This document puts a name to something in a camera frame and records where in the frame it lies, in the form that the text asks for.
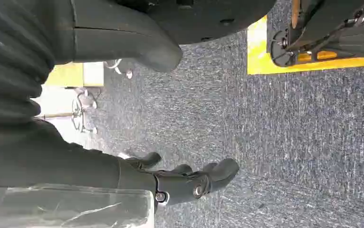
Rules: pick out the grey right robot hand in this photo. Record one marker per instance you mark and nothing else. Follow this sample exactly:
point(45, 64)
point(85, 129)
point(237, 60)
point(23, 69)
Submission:
point(112, 41)

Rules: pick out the chair caster leg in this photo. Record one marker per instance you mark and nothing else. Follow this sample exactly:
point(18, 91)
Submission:
point(119, 67)

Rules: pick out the white box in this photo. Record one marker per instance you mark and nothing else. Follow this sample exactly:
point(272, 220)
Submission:
point(93, 74)

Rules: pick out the yellow board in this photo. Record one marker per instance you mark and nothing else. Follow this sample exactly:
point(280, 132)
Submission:
point(65, 75)

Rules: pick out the wheeled chair base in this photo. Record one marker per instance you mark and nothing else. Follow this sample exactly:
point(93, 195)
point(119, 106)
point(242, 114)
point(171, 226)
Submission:
point(82, 110)

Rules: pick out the black robot leg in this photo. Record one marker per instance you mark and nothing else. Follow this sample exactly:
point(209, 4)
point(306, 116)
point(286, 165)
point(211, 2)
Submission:
point(201, 19)

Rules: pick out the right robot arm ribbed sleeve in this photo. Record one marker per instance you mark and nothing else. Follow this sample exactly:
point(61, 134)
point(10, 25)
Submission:
point(9, 56)

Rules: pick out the clear plastic guard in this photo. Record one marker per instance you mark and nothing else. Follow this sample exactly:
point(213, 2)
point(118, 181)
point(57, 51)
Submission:
point(68, 207)

